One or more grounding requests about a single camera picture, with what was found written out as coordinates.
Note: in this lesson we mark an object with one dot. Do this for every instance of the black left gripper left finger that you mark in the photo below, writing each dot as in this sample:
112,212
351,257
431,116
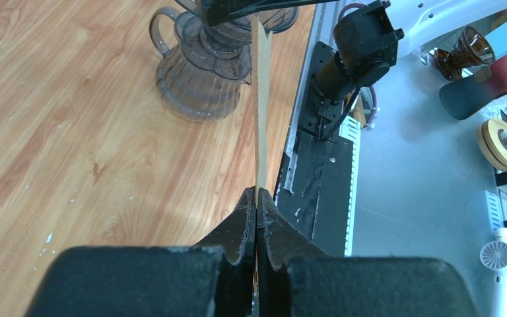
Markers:
213,277

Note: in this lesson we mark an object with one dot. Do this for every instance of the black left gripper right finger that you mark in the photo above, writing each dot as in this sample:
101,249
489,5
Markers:
296,278

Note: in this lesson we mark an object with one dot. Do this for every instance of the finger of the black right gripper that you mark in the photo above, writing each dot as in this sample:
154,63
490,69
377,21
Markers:
215,12

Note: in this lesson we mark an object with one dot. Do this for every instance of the grey coffee dripper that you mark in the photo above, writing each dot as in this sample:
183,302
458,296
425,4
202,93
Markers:
236,30

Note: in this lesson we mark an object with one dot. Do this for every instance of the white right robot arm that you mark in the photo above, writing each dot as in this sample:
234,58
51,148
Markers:
369,39

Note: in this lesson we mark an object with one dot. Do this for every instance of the amber glass dripper offtable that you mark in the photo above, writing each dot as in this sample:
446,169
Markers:
471,49

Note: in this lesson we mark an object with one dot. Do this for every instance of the glass carafe right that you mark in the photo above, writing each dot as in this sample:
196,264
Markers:
199,76

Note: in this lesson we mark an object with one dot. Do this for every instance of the white handheld fan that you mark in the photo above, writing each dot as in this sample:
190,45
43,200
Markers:
493,256

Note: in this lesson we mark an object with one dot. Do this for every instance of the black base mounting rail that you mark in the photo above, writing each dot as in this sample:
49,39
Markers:
315,186

